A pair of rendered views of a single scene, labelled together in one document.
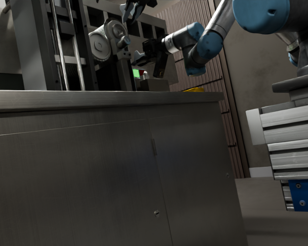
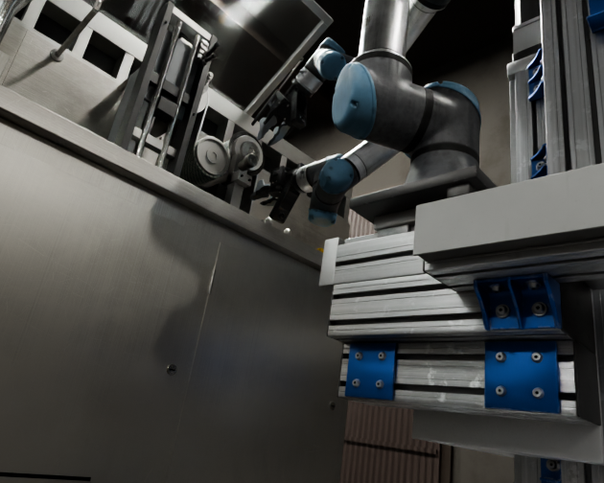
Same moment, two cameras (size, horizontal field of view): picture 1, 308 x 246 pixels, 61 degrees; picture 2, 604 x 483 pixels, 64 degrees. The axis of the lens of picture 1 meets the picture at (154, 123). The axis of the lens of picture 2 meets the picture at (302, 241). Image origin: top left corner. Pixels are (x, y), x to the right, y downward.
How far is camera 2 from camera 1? 45 cm
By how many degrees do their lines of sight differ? 20
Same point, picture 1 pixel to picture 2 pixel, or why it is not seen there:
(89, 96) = (141, 165)
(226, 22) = (369, 155)
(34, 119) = (60, 155)
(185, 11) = not seen: hidden behind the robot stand
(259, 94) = not seen: hidden behind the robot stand
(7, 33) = (109, 113)
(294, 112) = (372, 244)
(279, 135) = (349, 273)
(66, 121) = (99, 180)
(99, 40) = (215, 149)
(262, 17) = (345, 108)
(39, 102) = (74, 137)
